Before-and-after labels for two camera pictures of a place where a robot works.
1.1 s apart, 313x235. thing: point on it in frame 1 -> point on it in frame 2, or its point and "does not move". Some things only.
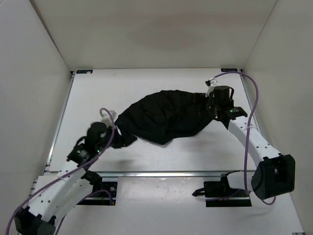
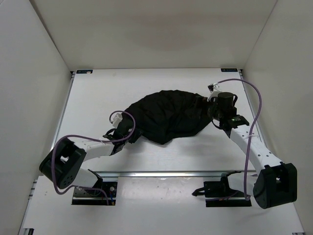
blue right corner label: (229, 69) does not move
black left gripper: (109, 128) -> (137, 134)
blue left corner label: (90, 71) does not move
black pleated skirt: (162, 117) does not move
